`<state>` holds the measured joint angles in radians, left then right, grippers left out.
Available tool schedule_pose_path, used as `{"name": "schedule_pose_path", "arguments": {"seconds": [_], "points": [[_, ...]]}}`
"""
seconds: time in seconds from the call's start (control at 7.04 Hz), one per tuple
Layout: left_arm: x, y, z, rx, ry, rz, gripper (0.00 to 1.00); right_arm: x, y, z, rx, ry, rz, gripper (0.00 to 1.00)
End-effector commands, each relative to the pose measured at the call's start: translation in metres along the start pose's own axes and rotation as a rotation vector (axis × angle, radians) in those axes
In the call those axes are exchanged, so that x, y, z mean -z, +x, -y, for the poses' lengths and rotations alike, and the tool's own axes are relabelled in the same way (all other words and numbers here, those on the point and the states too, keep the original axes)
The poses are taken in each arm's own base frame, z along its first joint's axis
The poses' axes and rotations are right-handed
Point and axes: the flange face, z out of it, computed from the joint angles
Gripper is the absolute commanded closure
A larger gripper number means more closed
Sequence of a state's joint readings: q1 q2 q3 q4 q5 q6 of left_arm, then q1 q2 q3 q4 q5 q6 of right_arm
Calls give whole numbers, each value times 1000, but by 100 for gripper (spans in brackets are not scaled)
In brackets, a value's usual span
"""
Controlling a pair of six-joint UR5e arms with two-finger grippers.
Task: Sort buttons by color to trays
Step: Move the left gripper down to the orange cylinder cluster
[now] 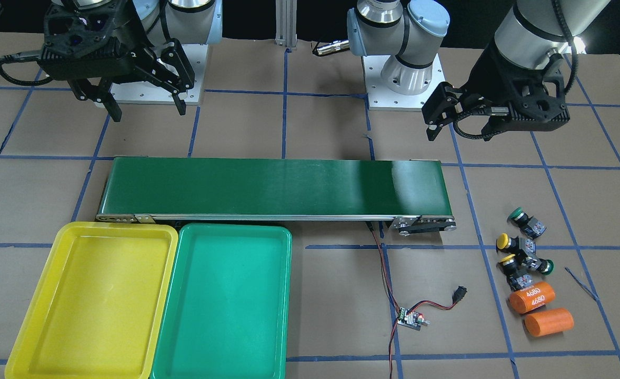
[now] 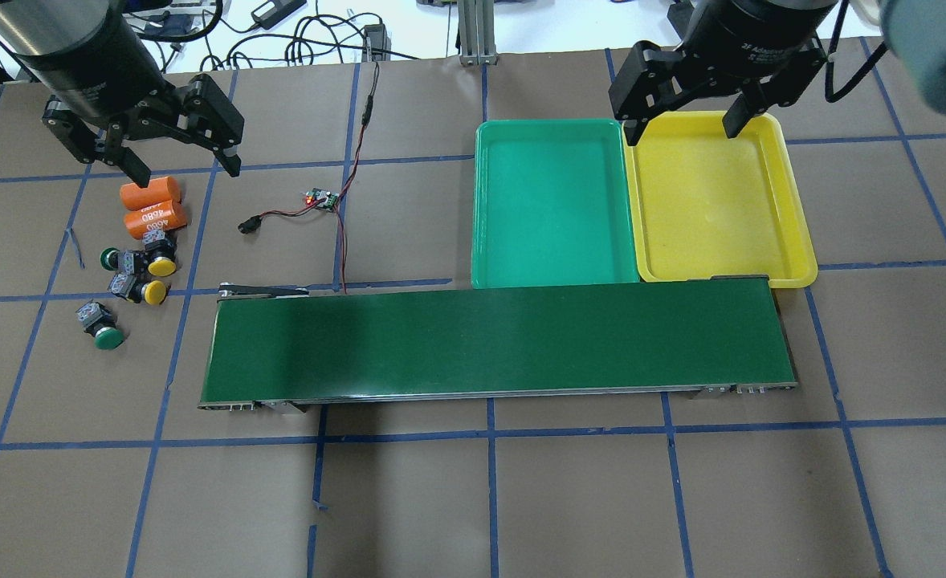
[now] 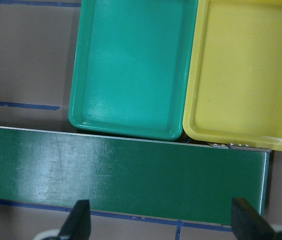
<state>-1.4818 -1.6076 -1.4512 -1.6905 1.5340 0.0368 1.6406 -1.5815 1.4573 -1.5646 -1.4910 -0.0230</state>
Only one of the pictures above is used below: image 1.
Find orange cylinder marked 4680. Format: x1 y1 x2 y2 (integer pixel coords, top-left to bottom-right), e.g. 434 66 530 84
508 281 556 314

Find yellow plastic tray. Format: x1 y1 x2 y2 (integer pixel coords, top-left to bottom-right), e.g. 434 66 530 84
4 222 178 378

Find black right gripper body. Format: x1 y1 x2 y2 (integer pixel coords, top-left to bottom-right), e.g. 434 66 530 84
38 1 155 81

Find green push button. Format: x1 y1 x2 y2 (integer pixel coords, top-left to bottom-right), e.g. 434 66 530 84
508 207 547 240
519 253 555 275

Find green conveyor belt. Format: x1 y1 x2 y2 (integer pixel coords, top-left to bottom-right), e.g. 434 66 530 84
96 157 456 236

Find plain orange cylinder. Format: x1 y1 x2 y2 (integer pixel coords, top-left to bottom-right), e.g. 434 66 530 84
524 308 575 337

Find small motor controller board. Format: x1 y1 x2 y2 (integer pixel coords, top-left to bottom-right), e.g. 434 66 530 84
396 307 430 331

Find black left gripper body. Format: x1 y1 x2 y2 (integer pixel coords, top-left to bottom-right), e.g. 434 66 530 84
468 42 570 132

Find yellow push button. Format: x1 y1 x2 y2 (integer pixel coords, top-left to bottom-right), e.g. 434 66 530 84
495 233 536 254
497 254 533 291

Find green plastic tray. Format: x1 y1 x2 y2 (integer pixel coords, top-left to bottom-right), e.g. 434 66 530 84
149 223 292 378

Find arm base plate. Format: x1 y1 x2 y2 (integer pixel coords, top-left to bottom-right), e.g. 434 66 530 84
95 44 208 106
362 55 445 111

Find aluminium frame post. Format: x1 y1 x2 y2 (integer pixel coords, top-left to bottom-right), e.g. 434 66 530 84
275 0 297 50

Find black barrel connector plug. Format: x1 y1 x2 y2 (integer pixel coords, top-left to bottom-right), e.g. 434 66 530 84
452 286 468 304

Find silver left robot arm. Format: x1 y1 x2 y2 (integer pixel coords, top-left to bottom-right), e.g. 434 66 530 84
347 1 608 141

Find red black power wire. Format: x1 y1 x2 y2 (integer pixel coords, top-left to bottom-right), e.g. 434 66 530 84
366 221 455 379

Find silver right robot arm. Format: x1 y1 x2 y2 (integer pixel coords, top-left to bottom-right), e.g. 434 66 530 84
38 1 223 122

